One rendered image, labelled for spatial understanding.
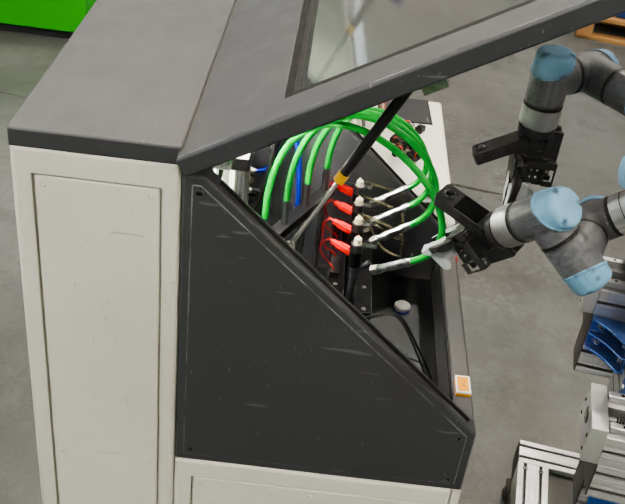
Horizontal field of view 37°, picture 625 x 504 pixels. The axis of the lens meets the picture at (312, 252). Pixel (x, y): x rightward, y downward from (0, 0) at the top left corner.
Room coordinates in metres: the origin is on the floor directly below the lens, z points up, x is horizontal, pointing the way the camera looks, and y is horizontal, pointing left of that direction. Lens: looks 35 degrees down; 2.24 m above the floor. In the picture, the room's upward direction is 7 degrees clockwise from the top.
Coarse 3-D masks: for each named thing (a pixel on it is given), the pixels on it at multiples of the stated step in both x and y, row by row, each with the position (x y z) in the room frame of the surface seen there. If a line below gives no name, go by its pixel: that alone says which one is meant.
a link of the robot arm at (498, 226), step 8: (496, 208) 1.43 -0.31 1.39; (504, 208) 1.40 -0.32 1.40; (496, 216) 1.40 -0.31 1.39; (504, 216) 1.38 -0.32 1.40; (496, 224) 1.39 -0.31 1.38; (504, 224) 1.38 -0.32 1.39; (496, 232) 1.38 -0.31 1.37; (504, 232) 1.37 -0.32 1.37; (496, 240) 1.38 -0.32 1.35; (504, 240) 1.38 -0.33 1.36; (512, 240) 1.37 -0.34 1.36
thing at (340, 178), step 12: (408, 96) 1.33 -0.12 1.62; (396, 108) 1.32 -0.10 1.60; (384, 120) 1.33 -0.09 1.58; (372, 132) 1.33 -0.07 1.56; (360, 144) 1.33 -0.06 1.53; (372, 144) 1.33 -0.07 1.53; (360, 156) 1.33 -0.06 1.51; (348, 168) 1.33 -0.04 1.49; (336, 180) 1.33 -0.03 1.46; (312, 216) 1.34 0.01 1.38; (300, 228) 1.34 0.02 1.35
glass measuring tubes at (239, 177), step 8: (240, 160) 1.66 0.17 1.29; (248, 160) 1.66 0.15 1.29; (232, 168) 1.66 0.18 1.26; (240, 168) 1.66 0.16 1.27; (248, 168) 1.66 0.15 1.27; (232, 176) 1.66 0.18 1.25; (240, 176) 1.67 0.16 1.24; (248, 176) 1.75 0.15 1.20; (232, 184) 1.66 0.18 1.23; (240, 184) 1.67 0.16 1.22; (248, 184) 1.78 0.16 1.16; (240, 192) 1.67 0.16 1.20; (248, 192) 1.78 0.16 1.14
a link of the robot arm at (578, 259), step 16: (592, 224) 1.40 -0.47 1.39; (576, 240) 1.33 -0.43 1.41; (592, 240) 1.35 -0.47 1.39; (560, 256) 1.32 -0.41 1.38; (576, 256) 1.31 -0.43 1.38; (592, 256) 1.32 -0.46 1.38; (560, 272) 1.32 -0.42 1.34; (576, 272) 1.31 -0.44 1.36; (592, 272) 1.30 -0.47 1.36; (608, 272) 1.32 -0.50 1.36; (576, 288) 1.31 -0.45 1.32; (592, 288) 1.30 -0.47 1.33
